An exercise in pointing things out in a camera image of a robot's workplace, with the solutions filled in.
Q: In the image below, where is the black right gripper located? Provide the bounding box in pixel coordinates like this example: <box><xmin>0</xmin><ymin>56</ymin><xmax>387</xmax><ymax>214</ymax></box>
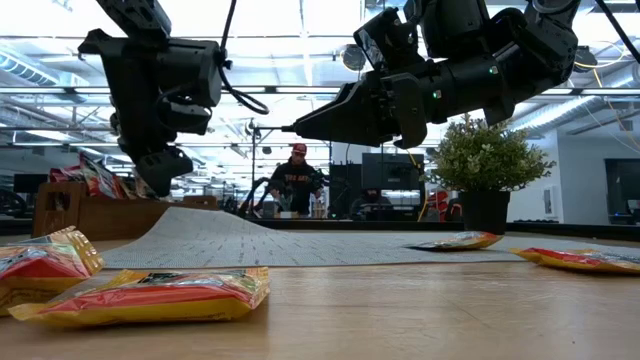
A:
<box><xmin>281</xmin><ymin>68</ymin><xmax>454</xmax><ymax>151</ymax></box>

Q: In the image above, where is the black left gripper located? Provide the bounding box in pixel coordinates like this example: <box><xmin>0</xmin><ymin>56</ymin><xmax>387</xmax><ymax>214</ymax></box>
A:
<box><xmin>109</xmin><ymin>92</ymin><xmax>215</xmax><ymax>198</ymax></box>

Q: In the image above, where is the wooden compartment tea box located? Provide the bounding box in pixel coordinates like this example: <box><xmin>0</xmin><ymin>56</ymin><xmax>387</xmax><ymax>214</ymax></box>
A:
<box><xmin>32</xmin><ymin>180</ymin><xmax>220</xmax><ymax>242</ymax></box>

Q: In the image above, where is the orange tea packet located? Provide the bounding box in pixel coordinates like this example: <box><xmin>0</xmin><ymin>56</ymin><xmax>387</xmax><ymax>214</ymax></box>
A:
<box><xmin>509</xmin><ymin>247</ymin><xmax>640</xmax><ymax>276</ymax></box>
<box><xmin>0</xmin><ymin>225</ymin><xmax>106</xmax><ymax>317</ymax></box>
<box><xmin>7</xmin><ymin>266</ymin><xmax>272</xmax><ymax>329</ymax></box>
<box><xmin>403</xmin><ymin>230</ymin><xmax>505</xmax><ymax>252</ymax></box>

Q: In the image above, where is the person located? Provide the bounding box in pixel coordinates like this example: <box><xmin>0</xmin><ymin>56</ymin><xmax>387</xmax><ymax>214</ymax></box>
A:
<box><xmin>268</xmin><ymin>143</ymin><xmax>327</xmax><ymax>219</ymax></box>
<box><xmin>349</xmin><ymin>187</ymin><xmax>394</xmax><ymax>222</ymax></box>

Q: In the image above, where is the black cabinet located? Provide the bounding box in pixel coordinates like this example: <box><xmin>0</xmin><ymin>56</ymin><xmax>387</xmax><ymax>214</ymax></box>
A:
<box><xmin>328</xmin><ymin>162</ymin><xmax>364</xmax><ymax>219</ymax></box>

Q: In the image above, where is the large black monitor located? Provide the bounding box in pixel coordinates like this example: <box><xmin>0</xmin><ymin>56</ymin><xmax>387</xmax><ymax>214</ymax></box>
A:
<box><xmin>360</xmin><ymin>152</ymin><xmax>426</xmax><ymax>192</ymax></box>

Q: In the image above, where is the grey woven placemat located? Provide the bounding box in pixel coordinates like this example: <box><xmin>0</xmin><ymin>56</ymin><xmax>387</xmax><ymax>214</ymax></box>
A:
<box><xmin>99</xmin><ymin>206</ymin><xmax>640</xmax><ymax>270</ymax></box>

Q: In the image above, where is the green potted plant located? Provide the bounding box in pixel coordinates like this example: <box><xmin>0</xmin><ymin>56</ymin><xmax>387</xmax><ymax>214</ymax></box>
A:
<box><xmin>422</xmin><ymin>112</ymin><xmax>557</xmax><ymax>236</ymax></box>

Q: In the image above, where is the ceiling cable reel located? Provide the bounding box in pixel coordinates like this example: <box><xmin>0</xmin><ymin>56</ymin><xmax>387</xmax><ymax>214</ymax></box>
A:
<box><xmin>573</xmin><ymin>45</ymin><xmax>600</xmax><ymax>75</ymax></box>
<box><xmin>341</xmin><ymin>43</ymin><xmax>369</xmax><ymax>74</ymax></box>

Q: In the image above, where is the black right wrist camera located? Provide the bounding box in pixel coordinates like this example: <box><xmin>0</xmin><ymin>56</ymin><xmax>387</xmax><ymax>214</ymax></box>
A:
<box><xmin>352</xmin><ymin>6</ymin><xmax>422</xmax><ymax>72</ymax></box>

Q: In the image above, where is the black metal table frame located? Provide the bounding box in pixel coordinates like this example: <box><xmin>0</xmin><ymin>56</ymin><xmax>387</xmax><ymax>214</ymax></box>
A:
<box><xmin>0</xmin><ymin>215</ymin><xmax>640</xmax><ymax>242</ymax></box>

